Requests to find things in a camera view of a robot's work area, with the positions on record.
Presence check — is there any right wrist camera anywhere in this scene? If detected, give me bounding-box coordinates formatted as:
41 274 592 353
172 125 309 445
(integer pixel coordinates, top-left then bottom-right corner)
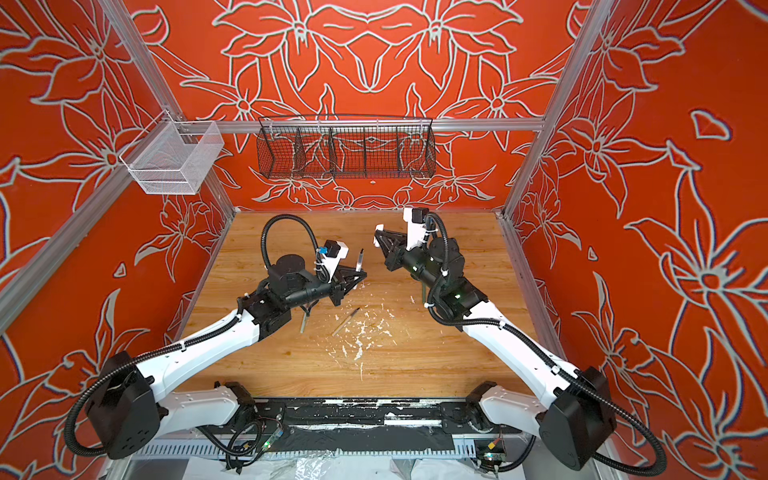
403 207 429 251

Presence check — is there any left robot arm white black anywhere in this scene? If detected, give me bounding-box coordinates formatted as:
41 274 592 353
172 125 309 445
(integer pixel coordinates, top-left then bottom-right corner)
63 214 367 459

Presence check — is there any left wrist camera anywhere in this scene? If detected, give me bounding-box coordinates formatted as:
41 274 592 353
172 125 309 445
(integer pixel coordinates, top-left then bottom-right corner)
318 240 349 275

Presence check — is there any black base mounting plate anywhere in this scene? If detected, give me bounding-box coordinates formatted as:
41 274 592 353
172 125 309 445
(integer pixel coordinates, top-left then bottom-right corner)
202 397 520 435

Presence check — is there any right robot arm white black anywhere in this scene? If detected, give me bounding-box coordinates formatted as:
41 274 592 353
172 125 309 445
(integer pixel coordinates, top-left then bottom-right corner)
374 208 668 477

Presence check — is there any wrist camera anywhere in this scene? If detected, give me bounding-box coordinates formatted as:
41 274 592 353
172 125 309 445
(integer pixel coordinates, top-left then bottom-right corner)
318 240 349 275
403 207 429 251

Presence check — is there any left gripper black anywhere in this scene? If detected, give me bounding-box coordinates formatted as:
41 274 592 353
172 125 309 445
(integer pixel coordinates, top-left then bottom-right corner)
286 265 366 310

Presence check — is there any pink pen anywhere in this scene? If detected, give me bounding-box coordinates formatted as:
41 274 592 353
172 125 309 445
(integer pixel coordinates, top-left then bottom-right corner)
355 249 364 272

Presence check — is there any clear plastic bin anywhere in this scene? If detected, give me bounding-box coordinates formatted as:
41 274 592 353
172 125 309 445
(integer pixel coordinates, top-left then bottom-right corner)
119 120 224 195

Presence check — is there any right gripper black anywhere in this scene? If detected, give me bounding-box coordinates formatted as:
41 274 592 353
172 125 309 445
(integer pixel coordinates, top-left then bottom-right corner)
373 227 448 297

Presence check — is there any grey cable duct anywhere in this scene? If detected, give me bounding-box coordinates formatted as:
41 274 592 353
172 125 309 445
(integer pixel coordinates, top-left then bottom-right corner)
131 439 481 461

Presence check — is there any black wire basket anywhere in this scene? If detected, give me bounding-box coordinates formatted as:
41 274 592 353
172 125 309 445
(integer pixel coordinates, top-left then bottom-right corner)
256 116 437 179

